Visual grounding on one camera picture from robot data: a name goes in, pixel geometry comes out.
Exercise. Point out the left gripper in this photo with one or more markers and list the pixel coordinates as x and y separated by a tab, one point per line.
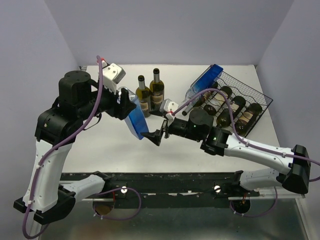
120	110

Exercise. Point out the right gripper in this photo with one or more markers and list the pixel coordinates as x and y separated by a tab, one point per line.
156	136

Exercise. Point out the tall blue glass bottle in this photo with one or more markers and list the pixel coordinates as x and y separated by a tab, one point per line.
135	120

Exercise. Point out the short blue glass bottle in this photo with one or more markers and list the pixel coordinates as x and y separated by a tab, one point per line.
204	81

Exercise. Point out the green bottle grey foil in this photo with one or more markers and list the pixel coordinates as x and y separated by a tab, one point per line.
248	118

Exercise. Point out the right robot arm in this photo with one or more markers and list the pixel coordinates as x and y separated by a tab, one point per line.
285	167

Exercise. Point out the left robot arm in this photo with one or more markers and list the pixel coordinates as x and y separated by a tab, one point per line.
55	135

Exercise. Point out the dark green bottle left rear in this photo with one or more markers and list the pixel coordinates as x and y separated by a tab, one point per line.
144	95

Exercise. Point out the rear tall green bottle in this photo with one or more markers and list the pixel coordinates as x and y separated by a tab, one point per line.
157	89

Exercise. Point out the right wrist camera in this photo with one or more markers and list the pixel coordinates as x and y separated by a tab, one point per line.
168	106

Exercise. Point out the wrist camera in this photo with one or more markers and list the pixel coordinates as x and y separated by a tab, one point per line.
112	74
168	106

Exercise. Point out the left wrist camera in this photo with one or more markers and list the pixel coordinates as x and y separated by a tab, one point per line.
112	74

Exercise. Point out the black mounting base plate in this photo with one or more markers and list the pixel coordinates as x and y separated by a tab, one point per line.
173	190

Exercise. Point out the black wire wine rack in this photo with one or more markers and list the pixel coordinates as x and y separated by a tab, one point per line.
242	96

